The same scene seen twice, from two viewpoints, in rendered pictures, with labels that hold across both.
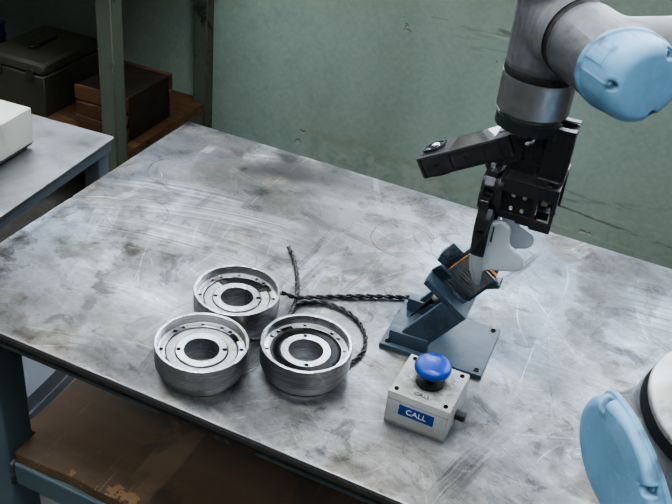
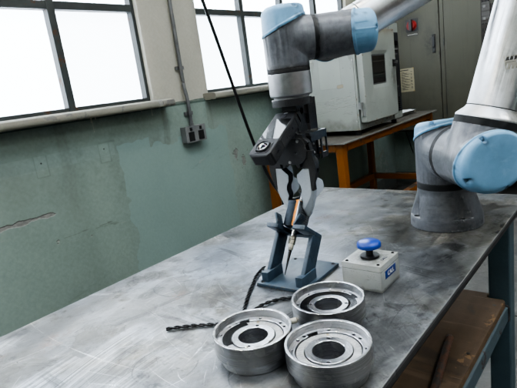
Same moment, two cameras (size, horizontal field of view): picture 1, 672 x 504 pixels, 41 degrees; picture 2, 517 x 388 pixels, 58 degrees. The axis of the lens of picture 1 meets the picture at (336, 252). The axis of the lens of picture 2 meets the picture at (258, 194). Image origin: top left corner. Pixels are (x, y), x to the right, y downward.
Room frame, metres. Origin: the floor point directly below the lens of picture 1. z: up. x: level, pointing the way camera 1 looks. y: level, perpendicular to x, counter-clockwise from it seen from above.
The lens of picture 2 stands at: (0.66, 0.63, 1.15)
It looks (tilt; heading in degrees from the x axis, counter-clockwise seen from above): 13 degrees down; 290
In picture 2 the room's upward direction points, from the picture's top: 8 degrees counter-clockwise
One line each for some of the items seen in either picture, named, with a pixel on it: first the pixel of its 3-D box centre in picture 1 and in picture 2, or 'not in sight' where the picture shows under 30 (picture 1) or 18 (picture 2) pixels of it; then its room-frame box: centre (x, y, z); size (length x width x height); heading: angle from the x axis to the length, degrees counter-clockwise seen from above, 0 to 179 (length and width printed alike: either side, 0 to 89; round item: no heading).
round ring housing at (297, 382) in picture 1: (305, 355); (328, 309); (0.79, 0.02, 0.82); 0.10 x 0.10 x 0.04
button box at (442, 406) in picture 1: (431, 398); (372, 266); (0.74, -0.12, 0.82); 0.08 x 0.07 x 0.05; 69
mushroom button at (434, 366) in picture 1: (430, 378); (369, 253); (0.74, -0.12, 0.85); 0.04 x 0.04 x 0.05
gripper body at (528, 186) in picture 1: (526, 166); (297, 131); (0.86, -0.19, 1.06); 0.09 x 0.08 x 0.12; 71
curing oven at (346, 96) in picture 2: not in sight; (346, 81); (1.06, -2.54, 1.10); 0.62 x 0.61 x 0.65; 69
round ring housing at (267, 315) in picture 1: (236, 302); (254, 341); (0.87, 0.11, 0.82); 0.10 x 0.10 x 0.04
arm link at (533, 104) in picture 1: (536, 93); (288, 86); (0.86, -0.18, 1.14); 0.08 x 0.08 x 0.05
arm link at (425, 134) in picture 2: not in sight; (445, 148); (0.60, -0.42, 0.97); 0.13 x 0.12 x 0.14; 111
